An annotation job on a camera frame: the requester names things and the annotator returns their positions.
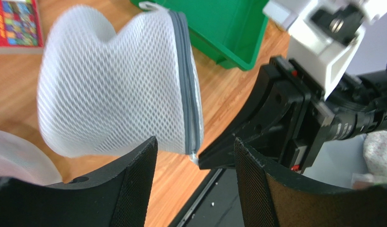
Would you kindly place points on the green plastic tray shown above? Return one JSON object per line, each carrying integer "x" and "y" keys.
{"x": 230, "y": 32}

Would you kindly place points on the pink-rimmed mesh laundry bag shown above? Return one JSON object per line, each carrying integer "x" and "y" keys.
{"x": 23, "y": 160}

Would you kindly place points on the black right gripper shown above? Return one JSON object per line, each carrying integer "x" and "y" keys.
{"x": 270, "y": 120}

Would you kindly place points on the white mesh laundry bag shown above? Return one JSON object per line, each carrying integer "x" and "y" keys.
{"x": 102, "y": 92}

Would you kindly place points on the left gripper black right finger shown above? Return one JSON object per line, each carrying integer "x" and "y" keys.
{"x": 274, "y": 196}

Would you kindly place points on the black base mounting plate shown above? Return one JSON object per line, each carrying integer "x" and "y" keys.
{"x": 215, "y": 203}

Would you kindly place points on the red comic paperback book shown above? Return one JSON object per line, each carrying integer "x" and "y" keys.
{"x": 20, "y": 27}

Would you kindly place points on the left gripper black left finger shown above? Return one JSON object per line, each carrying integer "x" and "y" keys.
{"x": 115, "y": 195}

